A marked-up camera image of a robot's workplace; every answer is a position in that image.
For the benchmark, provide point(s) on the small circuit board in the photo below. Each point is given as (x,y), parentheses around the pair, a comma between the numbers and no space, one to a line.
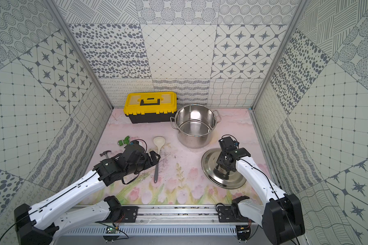
(111,234)
(243,233)

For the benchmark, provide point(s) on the right small circuit board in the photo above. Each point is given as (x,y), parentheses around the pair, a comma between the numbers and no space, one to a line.
(243,233)

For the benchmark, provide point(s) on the yellow and black toolbox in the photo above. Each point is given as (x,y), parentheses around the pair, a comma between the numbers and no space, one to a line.
(150,107)

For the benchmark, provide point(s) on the small hammer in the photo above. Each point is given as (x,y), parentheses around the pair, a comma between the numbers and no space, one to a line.
(105,154)

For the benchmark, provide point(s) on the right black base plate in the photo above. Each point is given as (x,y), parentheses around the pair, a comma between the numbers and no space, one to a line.
(230,214)

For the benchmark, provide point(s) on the cream spoon with grey handle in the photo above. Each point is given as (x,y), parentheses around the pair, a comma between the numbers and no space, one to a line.
(159,142)

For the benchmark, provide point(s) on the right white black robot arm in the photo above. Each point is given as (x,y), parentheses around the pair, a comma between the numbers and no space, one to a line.
(279,215)

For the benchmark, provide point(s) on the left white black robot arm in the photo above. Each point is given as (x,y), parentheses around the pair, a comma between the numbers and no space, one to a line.
(29,226)

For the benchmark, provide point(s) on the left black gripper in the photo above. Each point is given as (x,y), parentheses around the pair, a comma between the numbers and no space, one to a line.
(148,158)

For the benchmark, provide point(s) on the green garden tap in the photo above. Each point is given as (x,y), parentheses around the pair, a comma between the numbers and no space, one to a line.
(124,141)

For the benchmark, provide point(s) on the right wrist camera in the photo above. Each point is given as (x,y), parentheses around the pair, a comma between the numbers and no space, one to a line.
(228,144)

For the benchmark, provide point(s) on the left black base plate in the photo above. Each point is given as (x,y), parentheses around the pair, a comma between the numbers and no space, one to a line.
(127,214)

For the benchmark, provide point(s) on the stainless steel stock pot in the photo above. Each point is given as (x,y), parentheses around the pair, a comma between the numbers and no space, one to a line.
(195,125)

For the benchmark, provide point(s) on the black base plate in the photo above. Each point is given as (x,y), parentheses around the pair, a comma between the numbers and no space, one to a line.
(230,214)
(127,214)

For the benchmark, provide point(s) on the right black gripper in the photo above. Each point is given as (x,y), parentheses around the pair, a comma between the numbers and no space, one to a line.
(220,161)

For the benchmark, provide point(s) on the stainless steel pot lid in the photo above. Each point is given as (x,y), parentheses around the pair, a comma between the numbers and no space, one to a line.
(216,174)

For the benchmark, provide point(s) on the aluminium mounting rail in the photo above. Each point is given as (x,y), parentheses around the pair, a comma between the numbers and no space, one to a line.
(178,214)

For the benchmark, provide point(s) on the left small circuit board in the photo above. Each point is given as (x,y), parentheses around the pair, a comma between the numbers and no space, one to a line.
(111,234)

